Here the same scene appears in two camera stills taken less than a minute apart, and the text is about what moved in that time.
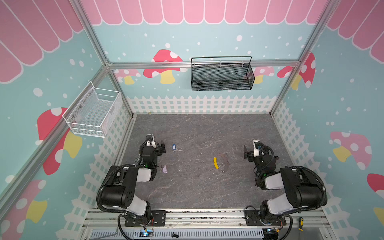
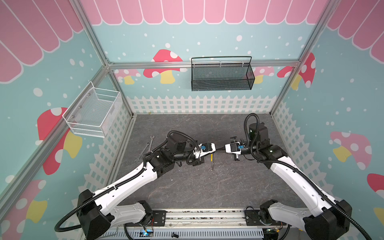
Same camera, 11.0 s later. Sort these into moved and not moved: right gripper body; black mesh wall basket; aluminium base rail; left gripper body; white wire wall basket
Moved: right gripper body; left gripper body
Not moved: white wire wall basket; black mesh wall basket; aluminium base rail
